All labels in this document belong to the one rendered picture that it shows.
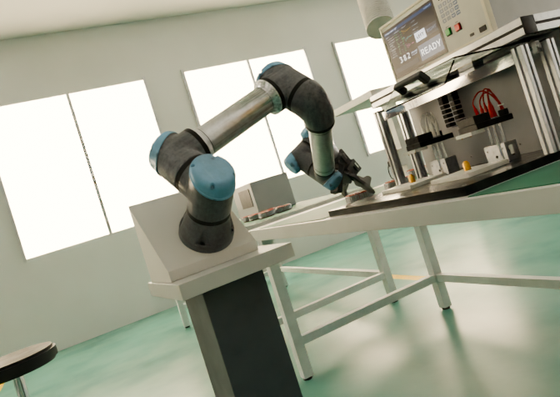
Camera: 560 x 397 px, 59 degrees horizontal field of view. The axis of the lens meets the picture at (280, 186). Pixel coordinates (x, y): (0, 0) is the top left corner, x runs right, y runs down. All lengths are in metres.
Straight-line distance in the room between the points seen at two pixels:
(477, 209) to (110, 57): 5.45
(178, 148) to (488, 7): 0.91
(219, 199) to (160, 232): 0.23
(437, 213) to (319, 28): 6.15
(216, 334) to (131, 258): 4.53
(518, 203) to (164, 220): 0.89
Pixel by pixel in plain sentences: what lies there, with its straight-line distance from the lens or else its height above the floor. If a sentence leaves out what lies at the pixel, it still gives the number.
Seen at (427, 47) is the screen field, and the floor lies 1.17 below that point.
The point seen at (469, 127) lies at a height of 0.89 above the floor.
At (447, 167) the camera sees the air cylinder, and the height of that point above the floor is 0.79.
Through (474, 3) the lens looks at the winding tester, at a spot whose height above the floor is 1.21.
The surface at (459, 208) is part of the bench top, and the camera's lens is 1.16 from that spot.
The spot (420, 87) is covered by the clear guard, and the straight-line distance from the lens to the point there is 1.34.
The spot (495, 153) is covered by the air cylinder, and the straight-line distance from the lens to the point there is 1.57.
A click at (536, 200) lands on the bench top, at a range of 1.03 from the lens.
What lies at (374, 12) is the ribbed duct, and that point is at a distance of 2.88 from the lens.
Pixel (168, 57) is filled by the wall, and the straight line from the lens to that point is 6.32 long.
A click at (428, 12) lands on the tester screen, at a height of 1.27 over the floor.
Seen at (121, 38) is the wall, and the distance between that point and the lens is 6.32.
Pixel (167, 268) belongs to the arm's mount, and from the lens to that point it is 1.31.
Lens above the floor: 0.89
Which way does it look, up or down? level
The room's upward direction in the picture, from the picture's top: 18 degrees counter-clockwise
